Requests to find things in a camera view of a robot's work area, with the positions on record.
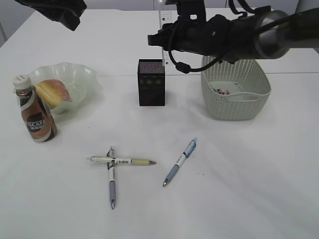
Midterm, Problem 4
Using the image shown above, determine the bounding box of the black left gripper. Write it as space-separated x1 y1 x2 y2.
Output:
16 0 87 31

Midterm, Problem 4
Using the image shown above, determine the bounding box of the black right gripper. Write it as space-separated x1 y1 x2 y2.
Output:
148 21 189 52

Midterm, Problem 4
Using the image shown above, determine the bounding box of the clear plastic ruler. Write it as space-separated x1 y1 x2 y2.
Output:
158 0 172 73

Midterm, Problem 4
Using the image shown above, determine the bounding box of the golden bread roll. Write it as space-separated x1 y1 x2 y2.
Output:
35 79 72 109

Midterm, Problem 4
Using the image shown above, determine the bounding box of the blue clip pen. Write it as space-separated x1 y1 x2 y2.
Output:
162 138 197 187

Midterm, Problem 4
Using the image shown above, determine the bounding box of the brown coffee bottle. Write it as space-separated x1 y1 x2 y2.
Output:
12 75 57 142

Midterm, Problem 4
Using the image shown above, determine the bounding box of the white beige-grip pen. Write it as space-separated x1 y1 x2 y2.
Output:
86 156 157 166

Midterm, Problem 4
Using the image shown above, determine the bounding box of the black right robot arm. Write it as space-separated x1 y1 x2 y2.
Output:
148 8 319 63

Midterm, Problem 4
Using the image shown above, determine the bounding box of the black mesh pen holder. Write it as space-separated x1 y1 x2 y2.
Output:
137 59 165 107

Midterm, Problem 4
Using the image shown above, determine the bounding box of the green wavy glass plate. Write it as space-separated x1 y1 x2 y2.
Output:
28 62 102 115

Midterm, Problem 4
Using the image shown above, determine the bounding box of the green plastic woven basket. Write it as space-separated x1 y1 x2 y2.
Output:
201 60 271 120

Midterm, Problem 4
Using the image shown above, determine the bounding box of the white grey-grip pen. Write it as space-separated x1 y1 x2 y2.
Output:
107 162 117 210

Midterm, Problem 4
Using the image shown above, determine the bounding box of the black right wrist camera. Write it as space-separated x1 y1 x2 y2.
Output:
164 0 206 23

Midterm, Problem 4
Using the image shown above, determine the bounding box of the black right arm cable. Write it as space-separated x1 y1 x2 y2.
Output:
166 0 272 74

